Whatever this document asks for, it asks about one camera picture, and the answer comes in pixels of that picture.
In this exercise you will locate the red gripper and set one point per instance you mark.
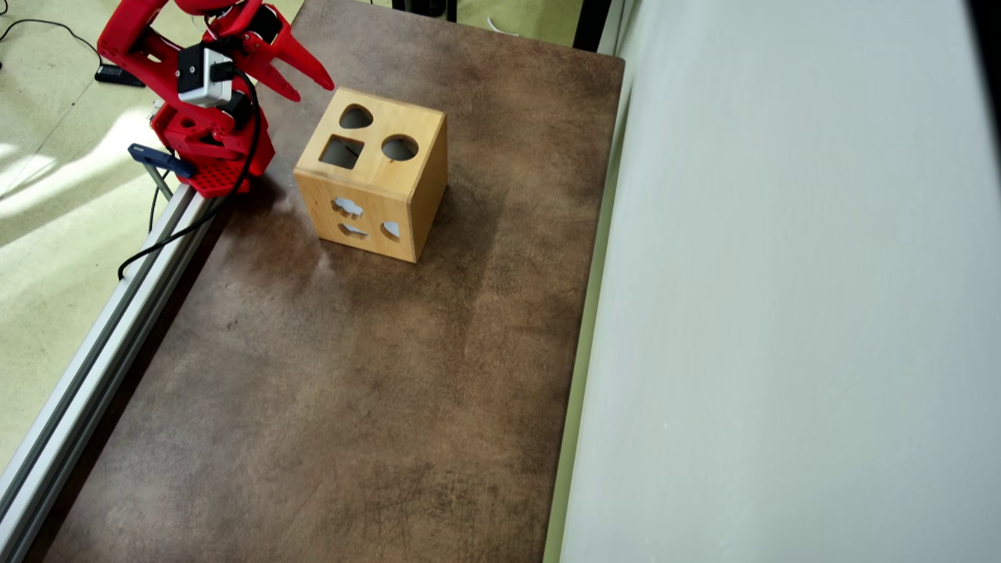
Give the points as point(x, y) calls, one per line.
point(275, 48)

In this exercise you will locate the red robot arm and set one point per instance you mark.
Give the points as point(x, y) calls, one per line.
point(219, 148)

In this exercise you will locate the wooden shape sorter box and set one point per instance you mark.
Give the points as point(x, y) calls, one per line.
point(375, 176)

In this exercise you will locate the blue clamp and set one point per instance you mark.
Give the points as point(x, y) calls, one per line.
point(160, 159)

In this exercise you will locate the black furniture base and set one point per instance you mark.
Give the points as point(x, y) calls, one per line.
point(426, 8)

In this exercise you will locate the black power adapter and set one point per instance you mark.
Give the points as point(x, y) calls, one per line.
point(117, 77)

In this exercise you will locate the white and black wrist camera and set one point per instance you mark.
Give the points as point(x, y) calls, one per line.
point(202, 78)

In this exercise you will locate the dark vertical post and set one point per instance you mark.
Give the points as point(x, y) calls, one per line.
point(590, 23)

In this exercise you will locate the aluminium profile rail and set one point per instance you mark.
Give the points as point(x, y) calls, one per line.
point(94, 352)

